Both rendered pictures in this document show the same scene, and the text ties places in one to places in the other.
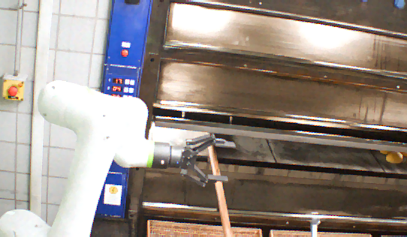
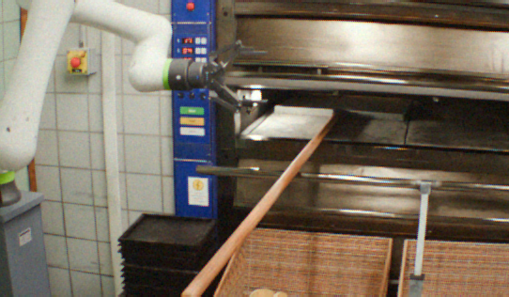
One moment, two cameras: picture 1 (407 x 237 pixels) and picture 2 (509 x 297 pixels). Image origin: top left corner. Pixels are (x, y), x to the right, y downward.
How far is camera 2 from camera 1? 1.13 m
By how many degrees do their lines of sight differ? 26
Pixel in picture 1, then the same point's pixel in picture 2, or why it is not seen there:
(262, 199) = (389, 195)
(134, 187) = (225, 183)
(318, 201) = (465, 196)
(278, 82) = (382, 30)
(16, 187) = (94, 188)
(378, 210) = not seen: outside the picture
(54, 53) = not seen: hidden behind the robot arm
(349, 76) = (469, 13)
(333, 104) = (455, 53)
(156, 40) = not seen: outside the picture
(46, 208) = (127, 216)
